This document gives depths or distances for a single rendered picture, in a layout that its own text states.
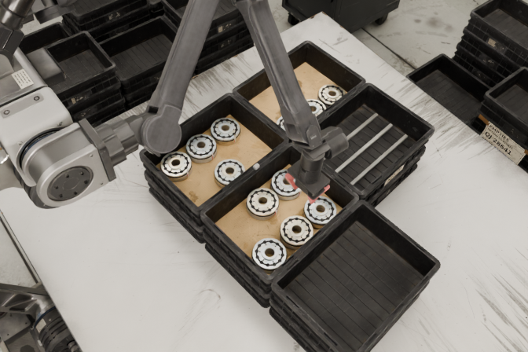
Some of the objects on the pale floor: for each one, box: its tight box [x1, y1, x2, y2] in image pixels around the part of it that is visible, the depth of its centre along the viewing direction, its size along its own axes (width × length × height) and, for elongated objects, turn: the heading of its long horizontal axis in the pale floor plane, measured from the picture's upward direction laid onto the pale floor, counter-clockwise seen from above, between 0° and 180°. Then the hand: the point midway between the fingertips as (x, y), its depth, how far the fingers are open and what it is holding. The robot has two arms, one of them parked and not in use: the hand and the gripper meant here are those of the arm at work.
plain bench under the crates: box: [0, 12, 528, 352], centre depth 213 cm, size 160×160×70 cm
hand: (304, 193), depth 149 cm, fingers open, 6 cm apart
